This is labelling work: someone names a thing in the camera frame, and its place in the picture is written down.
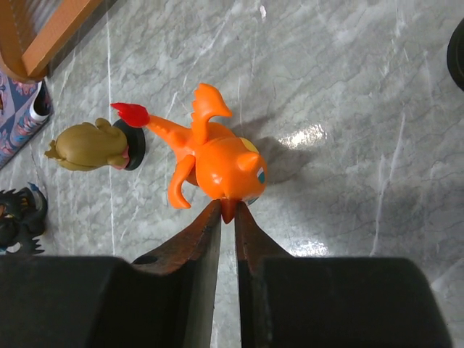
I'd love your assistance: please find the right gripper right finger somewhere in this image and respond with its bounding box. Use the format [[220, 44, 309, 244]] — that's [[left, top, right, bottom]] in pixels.
[[235, 203, 452, 347]]

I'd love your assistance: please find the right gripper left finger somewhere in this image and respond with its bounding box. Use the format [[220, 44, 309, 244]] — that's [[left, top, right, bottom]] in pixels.
[[1, 201, 221, 347]]

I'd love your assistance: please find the orange wooden two-tier shelf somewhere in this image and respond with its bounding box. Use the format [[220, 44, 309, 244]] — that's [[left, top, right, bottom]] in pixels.
[[1, 0, 115, 83]]

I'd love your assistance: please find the brown-haired figure with dark creature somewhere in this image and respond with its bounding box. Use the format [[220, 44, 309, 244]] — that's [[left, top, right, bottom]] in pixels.
[[1, 182, 48, 255]]

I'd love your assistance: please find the patterned blue placemat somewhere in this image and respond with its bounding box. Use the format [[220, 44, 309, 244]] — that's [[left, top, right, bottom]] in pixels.
[[1, 72, 53, 167]]

